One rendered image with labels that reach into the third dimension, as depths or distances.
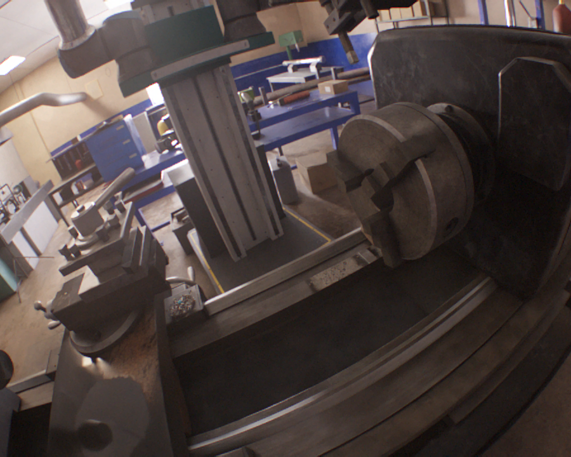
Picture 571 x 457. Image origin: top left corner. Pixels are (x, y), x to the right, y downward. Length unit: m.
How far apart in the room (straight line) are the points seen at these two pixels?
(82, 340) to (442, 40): 0.96
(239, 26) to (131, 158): 1.42
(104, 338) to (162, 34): 1.14
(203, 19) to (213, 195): 0.85
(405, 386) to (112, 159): 2.25
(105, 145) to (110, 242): 1.82
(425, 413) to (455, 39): 0.62
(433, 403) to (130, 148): 2.26
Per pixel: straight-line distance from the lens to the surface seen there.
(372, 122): 0.42
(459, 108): 0.54
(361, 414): 0.52
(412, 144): 0.37
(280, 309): 0.66
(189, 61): 1.17
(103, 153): 2.35
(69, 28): 1.13
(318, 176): 2.69
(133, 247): 0.59
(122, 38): 1.17
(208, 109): 1.43
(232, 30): 1.27
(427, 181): 0.37
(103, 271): 0.65
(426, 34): 0.59
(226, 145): 1.48
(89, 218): 0.61
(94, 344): 0.71
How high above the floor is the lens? 1.33
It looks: 34 degrees down
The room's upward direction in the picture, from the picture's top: 18 degrees counter-clockwise
